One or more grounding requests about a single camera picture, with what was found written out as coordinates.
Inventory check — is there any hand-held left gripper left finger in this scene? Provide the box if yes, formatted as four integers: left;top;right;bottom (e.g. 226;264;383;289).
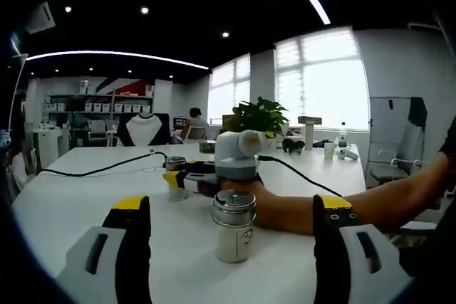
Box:
56;195;152;304

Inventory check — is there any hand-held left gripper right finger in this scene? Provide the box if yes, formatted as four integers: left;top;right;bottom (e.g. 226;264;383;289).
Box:
312;194;410;304

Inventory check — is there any small glass seasoning bottle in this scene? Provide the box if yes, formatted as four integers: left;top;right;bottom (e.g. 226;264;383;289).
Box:
212;189;257;264
165;156;190;202

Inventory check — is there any clear water bottle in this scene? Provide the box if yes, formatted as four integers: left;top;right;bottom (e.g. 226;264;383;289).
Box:
337;121;348;149

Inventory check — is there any person's right hand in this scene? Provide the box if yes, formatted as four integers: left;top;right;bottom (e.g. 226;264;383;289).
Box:
219;177;277;229

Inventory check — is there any large green potted plant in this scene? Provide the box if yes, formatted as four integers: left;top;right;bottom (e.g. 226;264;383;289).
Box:
231;96;291;141

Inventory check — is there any window with white blinds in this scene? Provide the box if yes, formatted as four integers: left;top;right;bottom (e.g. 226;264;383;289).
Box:
207;53;252;130
274;27;371;131

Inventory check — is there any dark grey headset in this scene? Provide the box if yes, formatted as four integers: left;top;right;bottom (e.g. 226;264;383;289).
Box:
282;138;306;154

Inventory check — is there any chair draped white black shirt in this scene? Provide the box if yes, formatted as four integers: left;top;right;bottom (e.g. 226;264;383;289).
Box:
117;112;172;147

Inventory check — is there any white tumbler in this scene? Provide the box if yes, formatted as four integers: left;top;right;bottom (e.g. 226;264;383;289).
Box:
304;122;315;151

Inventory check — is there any grey office chair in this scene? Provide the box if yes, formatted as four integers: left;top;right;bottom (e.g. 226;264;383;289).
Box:
368;149;428;186

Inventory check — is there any white controller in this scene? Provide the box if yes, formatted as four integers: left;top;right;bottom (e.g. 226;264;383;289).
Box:
336;147;359;161

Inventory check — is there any white mesh chair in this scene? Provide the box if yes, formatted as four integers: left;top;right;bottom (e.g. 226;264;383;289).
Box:
87;119;108;147

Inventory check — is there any storage shelf with white bins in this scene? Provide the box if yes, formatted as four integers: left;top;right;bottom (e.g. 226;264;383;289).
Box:
45;93;155;130

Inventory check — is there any whiteboard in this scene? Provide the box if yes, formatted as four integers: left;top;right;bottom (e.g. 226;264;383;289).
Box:
369;96;427;164

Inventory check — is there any black jacket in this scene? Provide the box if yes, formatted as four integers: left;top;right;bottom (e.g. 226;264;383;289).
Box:
407;96;428;127

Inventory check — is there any group of round ceiling spotlights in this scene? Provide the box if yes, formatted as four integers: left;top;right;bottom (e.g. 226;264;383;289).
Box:
37;0;410;80

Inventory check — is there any ceiling air conditioner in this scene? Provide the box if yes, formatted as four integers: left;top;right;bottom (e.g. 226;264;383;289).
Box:
26;1;57;35

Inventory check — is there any right hand-held gripper black cable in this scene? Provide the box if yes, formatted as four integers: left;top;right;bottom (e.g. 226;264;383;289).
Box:
258;155;343;198

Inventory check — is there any black power cable with plug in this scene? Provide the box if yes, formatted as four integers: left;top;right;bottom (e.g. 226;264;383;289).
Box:
36;150;168;179

